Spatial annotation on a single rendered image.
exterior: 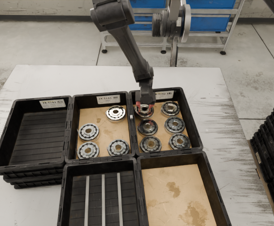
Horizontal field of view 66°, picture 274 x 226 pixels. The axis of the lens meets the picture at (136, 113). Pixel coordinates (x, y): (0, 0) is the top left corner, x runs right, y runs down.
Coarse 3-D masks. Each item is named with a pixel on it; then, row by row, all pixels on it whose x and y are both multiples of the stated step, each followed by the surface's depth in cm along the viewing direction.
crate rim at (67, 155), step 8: (72, 96) 112; (80, 96) 112; (128, 96) 112; (72, 104) 108; (128, 104) 108; (72, 112) 105; (128, 112) 105; (72, 120) 102; (72, 160) 88; (80, 160) 88; (88, 160) 88; (96, 160) 88
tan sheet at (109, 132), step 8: (80, 112) 118; (88, 112) 118; (96, 112) 118; (104, 112) 118; (80, 120) 114; (88, 120) 114; (96, 120) 114; (104, 120) 114; (104, 128) 111; (112, 128) 111; (120, 128) 111; (128, 128) 111; (104, 136) 108; (112, 136) 108; (120, 136) 108; (128, 136) 108; (80, 144) 105; (104, 144) 105; (88, 152) 102; (104, 152) 102
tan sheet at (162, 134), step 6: (162, 102) 123; (156, 108) 120; (156, 114) 117; (180, 114) 117; (138, 120) 114; (156, 120) 114; (162, 120) 114; (162, 126) 112; (162, 132) 109; (186, 132) 109; (138, 138) 107; (162, 138) 107; (168, 138) 107; (138, 144) 105; (162, 144) 105; (162, 150) 103
